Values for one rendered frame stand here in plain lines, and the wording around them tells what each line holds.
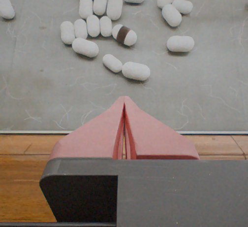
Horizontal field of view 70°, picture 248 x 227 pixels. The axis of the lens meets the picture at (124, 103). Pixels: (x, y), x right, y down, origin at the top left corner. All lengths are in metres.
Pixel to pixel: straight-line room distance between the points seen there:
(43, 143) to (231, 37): 0.30
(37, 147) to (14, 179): 0.04
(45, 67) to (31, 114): 0.07
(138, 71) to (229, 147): 0.14
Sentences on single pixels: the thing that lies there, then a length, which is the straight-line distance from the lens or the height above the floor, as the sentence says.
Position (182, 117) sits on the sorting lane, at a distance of 0.25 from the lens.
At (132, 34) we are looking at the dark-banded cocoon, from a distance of 0.26.
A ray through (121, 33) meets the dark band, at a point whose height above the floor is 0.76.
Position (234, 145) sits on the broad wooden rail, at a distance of 0.26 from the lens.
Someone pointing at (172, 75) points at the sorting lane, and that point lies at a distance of 0.26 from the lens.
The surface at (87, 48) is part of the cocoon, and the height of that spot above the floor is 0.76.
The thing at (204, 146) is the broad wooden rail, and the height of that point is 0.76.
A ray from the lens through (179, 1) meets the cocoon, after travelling 0.31.
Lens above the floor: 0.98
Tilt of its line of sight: 76 degrees down
